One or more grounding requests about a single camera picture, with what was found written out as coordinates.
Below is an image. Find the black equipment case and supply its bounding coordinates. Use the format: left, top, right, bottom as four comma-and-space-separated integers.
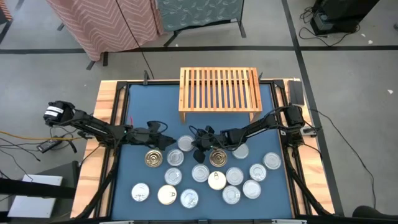
310, 0, 381, 35

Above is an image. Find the plain silver-lid can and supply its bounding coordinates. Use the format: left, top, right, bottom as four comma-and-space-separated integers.
231, 143, 250, 160

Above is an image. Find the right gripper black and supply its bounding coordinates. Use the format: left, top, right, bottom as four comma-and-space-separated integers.
192, 131, 231, 164

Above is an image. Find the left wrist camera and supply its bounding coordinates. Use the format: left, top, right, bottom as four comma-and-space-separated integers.
147, 120, 161, 134

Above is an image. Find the blue table mat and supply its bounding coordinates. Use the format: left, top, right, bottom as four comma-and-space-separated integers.
111, 83, 295, 220

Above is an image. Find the black adapter cable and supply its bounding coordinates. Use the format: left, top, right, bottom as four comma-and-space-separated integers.
0, 125, 78, 162

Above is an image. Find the black rounded object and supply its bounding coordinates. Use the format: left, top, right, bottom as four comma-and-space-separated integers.
352, 205, 398, 220

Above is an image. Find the black coiled floor cable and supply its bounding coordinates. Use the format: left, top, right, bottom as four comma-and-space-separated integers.
298, 6, 361, 47

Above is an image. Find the black metal bar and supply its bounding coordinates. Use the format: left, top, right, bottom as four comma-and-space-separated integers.
0, 177, 77, 200

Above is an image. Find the red can silver lid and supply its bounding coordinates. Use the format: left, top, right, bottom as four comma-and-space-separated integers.
131, 182, 150, 202

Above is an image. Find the white box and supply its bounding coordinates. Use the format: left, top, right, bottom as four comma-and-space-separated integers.
6, 174, 63, 218

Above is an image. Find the long black floor cable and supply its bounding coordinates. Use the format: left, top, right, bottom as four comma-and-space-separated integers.
309, 107, 377, 210

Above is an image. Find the pink chevron cloth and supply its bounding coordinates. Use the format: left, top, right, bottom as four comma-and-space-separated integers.
45, 0, 165, 62

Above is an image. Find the yellow cable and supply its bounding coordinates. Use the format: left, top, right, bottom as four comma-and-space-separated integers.
0, 129, 82, 141

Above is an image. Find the black flat box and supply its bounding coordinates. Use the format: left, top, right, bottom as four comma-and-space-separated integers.
287, 80, 305, 106

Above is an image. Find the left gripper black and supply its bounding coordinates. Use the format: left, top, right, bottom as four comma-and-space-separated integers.
132, 126, 177, 151

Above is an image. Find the black power adapter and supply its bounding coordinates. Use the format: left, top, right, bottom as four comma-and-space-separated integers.
36, 139, 63, 154

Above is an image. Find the orange striped object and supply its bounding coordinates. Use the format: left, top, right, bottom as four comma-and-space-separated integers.
0, 0, 14, 24

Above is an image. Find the black cloth rack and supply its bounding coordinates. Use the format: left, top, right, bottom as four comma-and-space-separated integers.
57, 23, 109, 71
163, 0, 247, 47

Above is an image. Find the black hanging cable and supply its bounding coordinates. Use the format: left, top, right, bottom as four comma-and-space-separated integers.
114, 0, 155, 80

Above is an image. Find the wooden slatted shelf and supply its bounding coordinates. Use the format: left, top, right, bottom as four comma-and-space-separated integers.
178, 67, 264, 124

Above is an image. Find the green-white can silver lid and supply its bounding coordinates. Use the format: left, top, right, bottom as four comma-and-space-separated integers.
225, 167, 244, 186

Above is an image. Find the teal can silver lid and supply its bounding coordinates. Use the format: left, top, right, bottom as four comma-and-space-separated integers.
164, 167, 183, 187

